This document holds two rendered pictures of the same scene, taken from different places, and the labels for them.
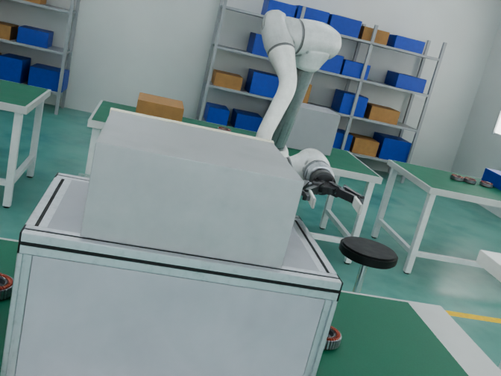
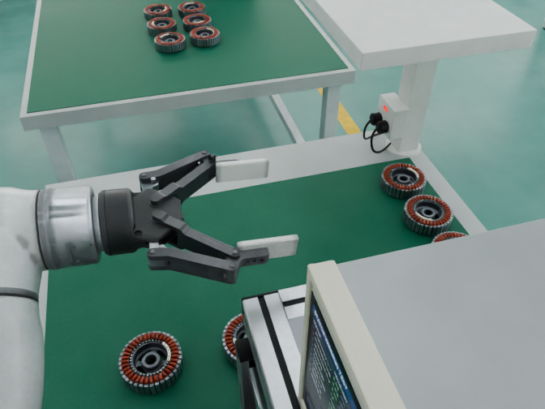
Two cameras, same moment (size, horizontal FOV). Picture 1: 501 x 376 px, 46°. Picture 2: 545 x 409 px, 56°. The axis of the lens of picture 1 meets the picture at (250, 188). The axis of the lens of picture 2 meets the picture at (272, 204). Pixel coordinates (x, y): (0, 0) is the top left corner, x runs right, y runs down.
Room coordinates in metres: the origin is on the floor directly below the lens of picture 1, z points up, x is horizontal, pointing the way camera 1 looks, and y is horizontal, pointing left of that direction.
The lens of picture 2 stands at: (1.63, 0.22, 1.61)
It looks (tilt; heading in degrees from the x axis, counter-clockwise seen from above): 43 degrees down; 266
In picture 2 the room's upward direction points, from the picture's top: straight up
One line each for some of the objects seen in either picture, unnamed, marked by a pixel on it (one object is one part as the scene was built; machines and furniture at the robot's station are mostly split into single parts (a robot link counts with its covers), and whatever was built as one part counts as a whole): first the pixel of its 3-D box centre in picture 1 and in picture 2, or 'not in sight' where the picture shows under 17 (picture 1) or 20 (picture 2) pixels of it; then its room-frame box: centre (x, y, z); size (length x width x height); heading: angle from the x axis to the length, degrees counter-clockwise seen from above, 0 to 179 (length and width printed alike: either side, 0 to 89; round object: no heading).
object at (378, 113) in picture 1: (379, 113); not in sight; (8.44, -1.53, 0.87); 0.42 x 0.40 x 0.19; 101
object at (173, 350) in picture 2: not in sight; (151, 361); (1.82, -0.28, 0.77); 0.11 x 0.11 x 0.04
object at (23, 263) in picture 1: (28, 294); not in sight; (1.21, 0.43, 0.91); 0.28 x 0.03 x 0.32; 12
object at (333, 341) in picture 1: (322, 335); (252, 340); (1.63, -0.32, 0.77); 0.11 x 0.11 x 0.04
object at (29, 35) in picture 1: (35, 36); not in sight; (7.46, 3.06, 0.87); 0.42 x 0.36 x 0.19; 14
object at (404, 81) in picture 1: (405, 81); not in sight; (8.48, -1.75, 1.37); 0.42 x 0.42 x 0.19; 13
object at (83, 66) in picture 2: not in sight; (175, 66); (1.96, -2.17, 0.37); 1.85 x 1.10 x 0.75; 102
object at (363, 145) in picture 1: (361, 144); not in sight; (8.41, -1.39, 0.39); 0.40 x 0.36 x 0.21; 11
